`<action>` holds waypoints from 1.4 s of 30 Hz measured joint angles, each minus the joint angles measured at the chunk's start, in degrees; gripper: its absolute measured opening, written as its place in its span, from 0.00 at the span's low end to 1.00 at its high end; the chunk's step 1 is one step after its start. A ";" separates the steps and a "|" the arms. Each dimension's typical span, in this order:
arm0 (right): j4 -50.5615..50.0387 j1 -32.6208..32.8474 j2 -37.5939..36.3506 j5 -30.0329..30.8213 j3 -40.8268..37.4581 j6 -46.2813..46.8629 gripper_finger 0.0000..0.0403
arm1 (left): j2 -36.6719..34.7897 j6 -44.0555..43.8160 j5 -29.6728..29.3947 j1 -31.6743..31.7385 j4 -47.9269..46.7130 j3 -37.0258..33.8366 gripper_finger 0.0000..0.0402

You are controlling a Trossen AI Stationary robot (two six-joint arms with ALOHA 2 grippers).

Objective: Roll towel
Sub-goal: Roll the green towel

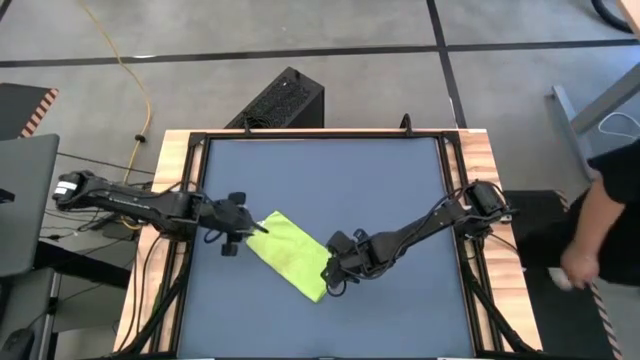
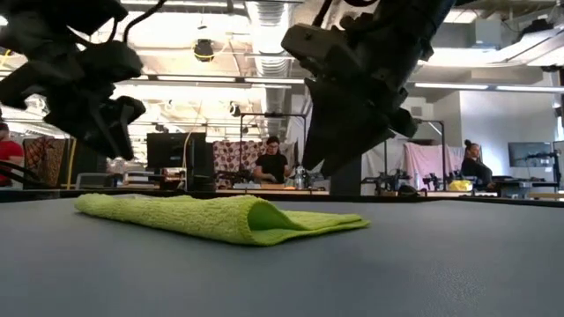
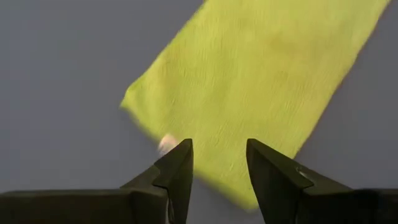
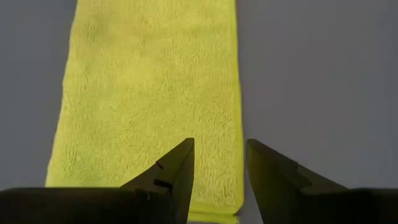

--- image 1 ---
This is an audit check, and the light wooden table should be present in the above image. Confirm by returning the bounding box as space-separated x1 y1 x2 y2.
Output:
113 128 544 354

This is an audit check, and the black mat with striped edge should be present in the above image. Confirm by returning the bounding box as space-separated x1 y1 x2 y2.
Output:
0 82 60 141
502 189 624 360

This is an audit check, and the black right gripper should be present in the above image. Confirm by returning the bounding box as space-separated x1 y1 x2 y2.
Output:
320 228 386 291

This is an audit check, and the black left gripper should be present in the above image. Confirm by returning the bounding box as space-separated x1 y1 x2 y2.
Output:
198 191 270 240

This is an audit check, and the thin black floor cable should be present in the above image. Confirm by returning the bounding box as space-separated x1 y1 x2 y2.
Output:
55 151 156 176

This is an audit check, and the black hose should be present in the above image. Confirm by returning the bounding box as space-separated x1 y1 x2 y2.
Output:
591 0 635 34

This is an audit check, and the yellow-green microfibre towel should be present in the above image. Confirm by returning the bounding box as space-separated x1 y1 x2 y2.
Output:
245 210 332 304

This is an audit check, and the wooden desk corner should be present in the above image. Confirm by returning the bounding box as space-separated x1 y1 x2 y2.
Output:
617 0 640 37

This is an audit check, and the white cable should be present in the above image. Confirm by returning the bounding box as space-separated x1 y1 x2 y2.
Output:
597 110 640 142

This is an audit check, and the yellow floor cable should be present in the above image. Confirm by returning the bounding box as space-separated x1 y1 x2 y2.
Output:
79 0 154 231

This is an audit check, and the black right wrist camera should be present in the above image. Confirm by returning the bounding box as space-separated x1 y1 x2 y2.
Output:
327 230 355 251

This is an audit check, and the black computer tower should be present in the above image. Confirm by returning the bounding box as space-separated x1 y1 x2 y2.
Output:
224 66 326 130

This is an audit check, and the black aluminium table frame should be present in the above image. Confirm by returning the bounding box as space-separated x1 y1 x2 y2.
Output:
117 127 544 360

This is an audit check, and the grey desk leg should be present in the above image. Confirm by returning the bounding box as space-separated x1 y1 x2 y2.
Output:
551 62 640 174

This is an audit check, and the person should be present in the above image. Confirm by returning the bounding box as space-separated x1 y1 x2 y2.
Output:
514 139 640 294

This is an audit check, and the black computer mouse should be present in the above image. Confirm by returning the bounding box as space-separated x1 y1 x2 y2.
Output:
0 327 35 360

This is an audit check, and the white object in person's hand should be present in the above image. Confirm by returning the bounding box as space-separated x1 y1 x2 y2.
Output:
548 267 574 292

